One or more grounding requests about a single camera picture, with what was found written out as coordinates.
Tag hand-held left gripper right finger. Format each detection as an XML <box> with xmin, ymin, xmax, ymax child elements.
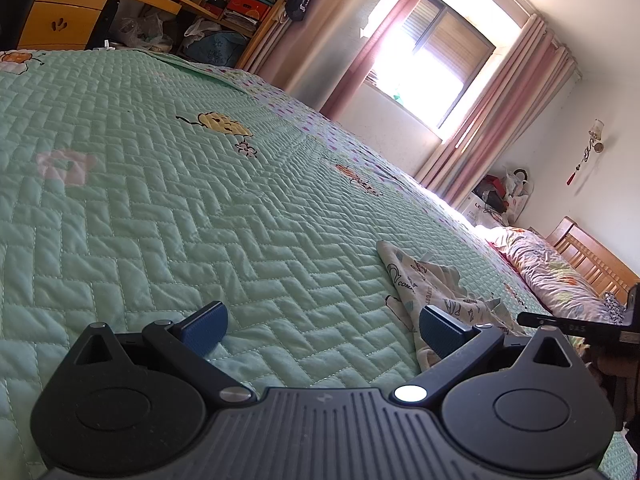
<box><xmin>392</xmin><ymin>305</ymin><xmax>576</xmax><ymax>406</ymax></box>

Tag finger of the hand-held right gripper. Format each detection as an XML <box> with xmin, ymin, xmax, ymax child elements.
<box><xmin>517</xmin><ymin>311</ymin><xmax>625</xmax><ymax>336</ymax></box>

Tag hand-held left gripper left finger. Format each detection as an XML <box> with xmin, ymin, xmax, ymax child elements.
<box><xmin>70</xmin><ymin>301</ymin><xmax>258</xmax><ymax>406</ymax></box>

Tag white printed long-sleeve shirt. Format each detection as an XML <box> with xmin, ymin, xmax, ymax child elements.
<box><xmin>376</xmin><ymin>240</ymin><xmax>526</xmax><ymax>373</ymax></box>

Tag black and white patterned pillow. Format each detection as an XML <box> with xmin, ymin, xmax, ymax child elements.
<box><xmin>602</xmin><ymin>292</ymin><xmax>626</xmax><ymax>323</ymax></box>

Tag floral pink pillow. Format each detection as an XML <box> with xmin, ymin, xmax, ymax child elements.
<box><xmin>475</xmin><ymin>225</ymin><xmax>618</xmax><ymax>321</ymax></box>

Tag wooden headboard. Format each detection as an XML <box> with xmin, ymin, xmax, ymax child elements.
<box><xmin>545</xmin><ymin>216</ymin><xmax>640</xmax><ymax>306</ymax></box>

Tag white storage box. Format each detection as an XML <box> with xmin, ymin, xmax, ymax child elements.
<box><xmin>460</xmin><ymin>195</ymin><xmax>501</xmax><ymax>228</ymax></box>

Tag heap of shopping bags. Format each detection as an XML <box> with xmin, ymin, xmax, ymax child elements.
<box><xmin>472</xmin><ymin>167</ymin><xmax>535</xmax><ymax>226</ymax></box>

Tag green quilted bee bedspread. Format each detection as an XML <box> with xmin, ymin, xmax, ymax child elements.
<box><xmin>0</xmin><ymin>49</ymin><xmax>638</xmax><ymax>476</ymax></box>

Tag window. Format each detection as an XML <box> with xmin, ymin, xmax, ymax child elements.
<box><xmin>367</xmin><ymin>0</ymin><xmax>496</xmax><ymax>128</ymax></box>

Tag blue bag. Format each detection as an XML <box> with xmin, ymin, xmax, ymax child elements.
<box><xmin>182</xmin><ymin>30</ymin><xmax>248</xmax><ymax>66</ymax></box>

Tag clear plastic bags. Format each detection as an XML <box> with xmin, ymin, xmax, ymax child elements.
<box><xmin>115</xmin><ymin>12</ymin><xmax>176</xmax><ymax>51</ymax></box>

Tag wooden bookshelf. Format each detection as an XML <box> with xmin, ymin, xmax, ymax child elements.
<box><xmin>170</xmin><ymin>0</ymin><xmax>321</xmax><ymax>68</ymax></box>

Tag red box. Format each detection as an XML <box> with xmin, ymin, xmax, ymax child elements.
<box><xmin>222</xmin><ymin>0</ymin><xmax>273</xmax><ymax>23</ymax></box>

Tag wooden desk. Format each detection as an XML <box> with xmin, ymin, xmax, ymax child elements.
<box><xmin>10</xmin><ymin>0</ymin><xmax>221</xmax><ymax>51</ymax></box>

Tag black chair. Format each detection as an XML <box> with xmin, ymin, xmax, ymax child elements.
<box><xmin>0</xmin><ymin>0</ymin><xmax>40</xmax><ymax>51</ymax></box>

